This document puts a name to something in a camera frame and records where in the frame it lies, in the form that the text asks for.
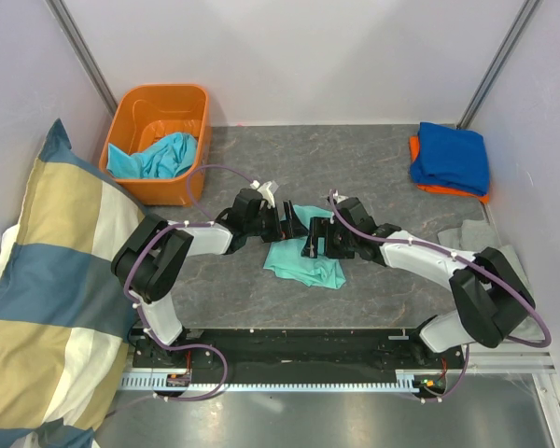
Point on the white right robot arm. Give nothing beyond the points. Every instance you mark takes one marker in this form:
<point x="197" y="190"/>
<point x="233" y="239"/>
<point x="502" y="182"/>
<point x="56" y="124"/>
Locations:
<point x="436" y="263"/>

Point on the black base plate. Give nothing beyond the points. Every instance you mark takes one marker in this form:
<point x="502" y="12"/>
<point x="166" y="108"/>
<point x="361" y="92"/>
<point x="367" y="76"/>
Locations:
<point x="301" y="355"/>

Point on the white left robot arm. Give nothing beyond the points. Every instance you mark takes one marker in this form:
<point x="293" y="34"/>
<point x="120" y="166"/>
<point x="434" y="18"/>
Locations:
<point x="149" y="262"/>

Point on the left aluminium corner post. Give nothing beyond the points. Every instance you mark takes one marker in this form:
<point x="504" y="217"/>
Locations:
<point x="79" y="45"/>

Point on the white slotted cable duct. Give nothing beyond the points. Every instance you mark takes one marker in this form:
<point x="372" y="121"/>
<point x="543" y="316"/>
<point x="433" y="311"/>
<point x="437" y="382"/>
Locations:
<point x="165" y="382"/>

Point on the aluminium corner post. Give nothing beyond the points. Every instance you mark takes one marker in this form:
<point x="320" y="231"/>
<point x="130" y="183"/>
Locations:
<point x="79" y="45"/>
<point x="505" y="49"/>

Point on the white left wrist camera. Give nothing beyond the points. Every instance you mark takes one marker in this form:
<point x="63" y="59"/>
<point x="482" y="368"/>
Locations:
<point x="266" y="190"/>

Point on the orange plastic basket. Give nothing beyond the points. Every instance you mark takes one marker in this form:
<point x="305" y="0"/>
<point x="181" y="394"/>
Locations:
<point x="144" y="116"/>

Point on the grey cloth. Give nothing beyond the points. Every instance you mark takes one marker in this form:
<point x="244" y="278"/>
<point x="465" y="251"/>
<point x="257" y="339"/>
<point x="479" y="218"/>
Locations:
<point x="518" y="261"/>

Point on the folded orange t shirt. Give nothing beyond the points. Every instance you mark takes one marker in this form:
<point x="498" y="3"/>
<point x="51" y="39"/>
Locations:
<point x="414" y="147"/>

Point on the folded blue t shirt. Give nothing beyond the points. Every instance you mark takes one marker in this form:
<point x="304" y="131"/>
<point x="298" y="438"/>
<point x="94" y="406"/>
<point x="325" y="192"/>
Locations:
<point x="451" y="158"/>

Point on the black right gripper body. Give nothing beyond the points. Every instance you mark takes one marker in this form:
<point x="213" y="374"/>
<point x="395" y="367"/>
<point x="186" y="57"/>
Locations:
<point x="340" y="243"/>

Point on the light blue t shirt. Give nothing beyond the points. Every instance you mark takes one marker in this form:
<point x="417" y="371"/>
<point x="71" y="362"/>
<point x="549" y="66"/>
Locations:
<point x="170" y="157"/>

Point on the right aluminium corner post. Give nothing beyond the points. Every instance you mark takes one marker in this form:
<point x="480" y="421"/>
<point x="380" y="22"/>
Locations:
<point x="505" y="49"/>

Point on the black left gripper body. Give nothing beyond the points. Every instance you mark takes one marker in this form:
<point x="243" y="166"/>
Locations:
<point x="266" y="226"/>

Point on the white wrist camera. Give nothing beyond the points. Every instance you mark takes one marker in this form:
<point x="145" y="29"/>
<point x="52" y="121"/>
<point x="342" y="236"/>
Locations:
<point x="335" y="197"/>
<point x="266" y="190"/>

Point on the mint green t shirt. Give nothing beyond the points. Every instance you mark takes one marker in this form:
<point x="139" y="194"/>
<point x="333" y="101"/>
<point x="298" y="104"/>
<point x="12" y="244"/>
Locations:
<point x="284" y="259"/>

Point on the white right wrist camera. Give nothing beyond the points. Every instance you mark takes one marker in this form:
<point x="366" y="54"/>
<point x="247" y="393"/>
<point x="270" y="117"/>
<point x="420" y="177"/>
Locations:
<point x="335" y="197"/>

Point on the striped blue beige pillow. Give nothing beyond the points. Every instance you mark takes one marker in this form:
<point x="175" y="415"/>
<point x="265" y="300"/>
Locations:
<point x="64" y="318"/>

